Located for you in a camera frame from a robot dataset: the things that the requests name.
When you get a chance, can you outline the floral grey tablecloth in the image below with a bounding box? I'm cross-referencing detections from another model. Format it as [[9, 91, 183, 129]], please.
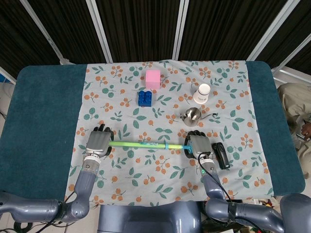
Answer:
[[64, 59, 275, 203]]

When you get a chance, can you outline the steel gooseneck pitcher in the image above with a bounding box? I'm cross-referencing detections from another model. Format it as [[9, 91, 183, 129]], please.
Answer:
[[181, 107, 218, 127]]

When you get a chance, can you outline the blue syringe plunger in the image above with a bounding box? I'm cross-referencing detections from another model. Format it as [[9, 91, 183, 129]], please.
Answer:
[[164, 143, 193, 151]]

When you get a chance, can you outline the blue toy building brick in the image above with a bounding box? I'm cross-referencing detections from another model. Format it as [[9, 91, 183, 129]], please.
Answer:
[[138, 90, 153, 107]]

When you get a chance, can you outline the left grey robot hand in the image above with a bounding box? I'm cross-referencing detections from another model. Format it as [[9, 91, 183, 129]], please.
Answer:
[[85, 124, 114, 157]]

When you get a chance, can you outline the person in beige clothes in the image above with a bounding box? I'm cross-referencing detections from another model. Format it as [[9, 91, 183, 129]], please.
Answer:
[[276, 83, 311, 178]]

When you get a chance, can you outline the white paper cup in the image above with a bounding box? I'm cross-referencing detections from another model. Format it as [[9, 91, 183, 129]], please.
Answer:
[[193, 83, 210, 105]]

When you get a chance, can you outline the teal table mat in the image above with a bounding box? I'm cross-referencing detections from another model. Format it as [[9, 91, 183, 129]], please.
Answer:
[[0, 60, 306, 202]]

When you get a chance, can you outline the green blue stick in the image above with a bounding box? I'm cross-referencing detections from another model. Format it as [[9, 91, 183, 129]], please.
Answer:
[[108, 141, 184, 149]]

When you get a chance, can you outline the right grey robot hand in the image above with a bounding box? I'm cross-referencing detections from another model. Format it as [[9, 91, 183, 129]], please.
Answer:
[[184, 130, 214, 159]]

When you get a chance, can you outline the grey robot torso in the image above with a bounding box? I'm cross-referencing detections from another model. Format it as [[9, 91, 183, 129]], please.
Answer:
[[97, 200, 202, 233]]

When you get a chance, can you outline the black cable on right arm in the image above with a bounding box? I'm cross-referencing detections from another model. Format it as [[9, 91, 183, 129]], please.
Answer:
[[198, 152, 264, 233]]

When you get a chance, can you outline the black handheld device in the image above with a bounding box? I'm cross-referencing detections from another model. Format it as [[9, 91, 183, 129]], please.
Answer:
[[211, 142, 231, 170]]

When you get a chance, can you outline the pink foam cube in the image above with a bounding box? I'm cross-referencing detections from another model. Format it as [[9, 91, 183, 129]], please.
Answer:
[[145, 69, 162, 89]]

